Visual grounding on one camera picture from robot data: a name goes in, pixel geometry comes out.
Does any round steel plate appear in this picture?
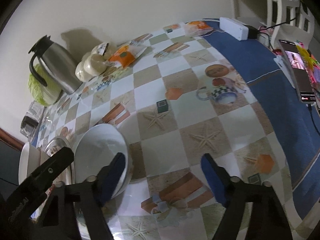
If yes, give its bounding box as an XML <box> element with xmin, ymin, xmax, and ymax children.
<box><xmin>44</xmin><ymin>136</ymin><xmax>75</xmax><ymax>185</ymax></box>

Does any small white bowl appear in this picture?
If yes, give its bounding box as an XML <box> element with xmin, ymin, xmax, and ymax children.
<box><xmin>18</xmin><ymin>142</ymin><xmax>49</xmax><ymax>185</ymax></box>

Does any pale blue bowl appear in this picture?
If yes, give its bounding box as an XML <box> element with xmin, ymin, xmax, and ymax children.
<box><xmin>74</xmin><ymin>124</ymin><xmax>133</xmax><ymax>198</ymax></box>

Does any clear glass cup tray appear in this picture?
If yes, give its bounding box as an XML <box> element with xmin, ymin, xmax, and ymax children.
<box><xmin>20</xmin><ymin>101</ymin><xmax>46</xmax><ymax>142</ymax></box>

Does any napa cabbage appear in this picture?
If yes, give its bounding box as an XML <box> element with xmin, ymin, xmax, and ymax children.
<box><xmin>28</xmin><ymin>64</ymin><xmax>62</xmax><ymax>107</ymax></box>

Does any patterned blue tablecloth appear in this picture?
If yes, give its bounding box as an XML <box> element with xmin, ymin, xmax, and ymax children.
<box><xmin>37</xmin><ymin>23</ymin><xmax>319</xmax><ymax>239</ymax></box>

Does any smartphone with lit screen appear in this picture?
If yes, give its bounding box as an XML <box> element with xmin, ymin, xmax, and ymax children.
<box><xmin>278</xmin><ymin>39</ymin><xmax>316</xmax><ymax>103</ymax></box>

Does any steel thermos jug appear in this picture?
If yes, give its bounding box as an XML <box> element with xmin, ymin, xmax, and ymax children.
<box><xmin>29</xmin><ymin>35</ymin><xmax>82</xmax><ymax>95</ymax></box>

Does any bag of steamed buns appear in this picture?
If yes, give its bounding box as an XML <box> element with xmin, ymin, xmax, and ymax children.
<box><xmin>75</xmin><ymin>42</ymin><xmax>117</xmax><ymax>82</ymax></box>

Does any orange snack packet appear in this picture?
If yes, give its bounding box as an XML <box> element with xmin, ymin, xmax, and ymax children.
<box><xmin>108</xmin><ymin>44</ymin><xmax>147</xmax><ymax>68</ymax></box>

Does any white power strip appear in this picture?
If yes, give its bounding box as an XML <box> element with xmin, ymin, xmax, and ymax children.
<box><xmin>219</xmin><ymin>17</ymin><xmax>249</xmax><ymax>41</ymax></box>

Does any white lattice chair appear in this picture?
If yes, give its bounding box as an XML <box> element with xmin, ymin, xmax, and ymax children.
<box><xmin>267</xmin><ymin>0</ymin><xmax>316</xmax><ymax>48</ymax></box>

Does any small orange packet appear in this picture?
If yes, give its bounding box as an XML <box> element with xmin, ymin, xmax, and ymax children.
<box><xmin>183</xmin><ymin>21</ymin><xmax>214</xmax><ymax>37</ymax></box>

